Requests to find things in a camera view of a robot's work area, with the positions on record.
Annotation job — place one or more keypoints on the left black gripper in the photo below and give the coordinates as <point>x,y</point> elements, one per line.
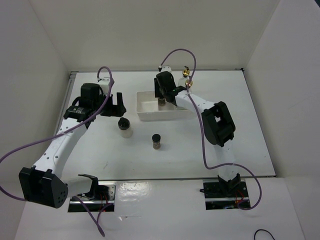
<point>115,110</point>

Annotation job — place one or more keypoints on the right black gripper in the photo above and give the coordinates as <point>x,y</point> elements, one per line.
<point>156,87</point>

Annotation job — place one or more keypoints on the spice jar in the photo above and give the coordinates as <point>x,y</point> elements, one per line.
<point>161,104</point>
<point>156,141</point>

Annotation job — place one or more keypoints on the glass oil bottle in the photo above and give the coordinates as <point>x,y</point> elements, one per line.
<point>188,83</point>
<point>185,76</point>

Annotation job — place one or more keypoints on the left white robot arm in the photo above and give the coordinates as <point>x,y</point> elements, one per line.
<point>42,183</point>

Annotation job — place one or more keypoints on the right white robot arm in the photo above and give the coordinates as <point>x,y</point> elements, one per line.
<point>216,124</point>

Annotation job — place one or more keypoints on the white salt shaker black cap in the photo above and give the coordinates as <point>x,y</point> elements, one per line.
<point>124,126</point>

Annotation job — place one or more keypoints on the white divided organizer tray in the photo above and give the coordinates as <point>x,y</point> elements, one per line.
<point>147,109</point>

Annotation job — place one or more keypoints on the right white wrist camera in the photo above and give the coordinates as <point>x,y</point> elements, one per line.
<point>164,68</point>

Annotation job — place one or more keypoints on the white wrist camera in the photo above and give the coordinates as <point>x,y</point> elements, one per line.
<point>105,83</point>
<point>164,68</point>

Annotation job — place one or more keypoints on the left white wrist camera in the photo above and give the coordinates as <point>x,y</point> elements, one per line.
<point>105,83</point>

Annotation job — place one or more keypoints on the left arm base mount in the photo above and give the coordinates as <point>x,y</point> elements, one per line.
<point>103,200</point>

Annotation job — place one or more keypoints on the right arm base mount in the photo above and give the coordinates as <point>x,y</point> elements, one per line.
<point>215,199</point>

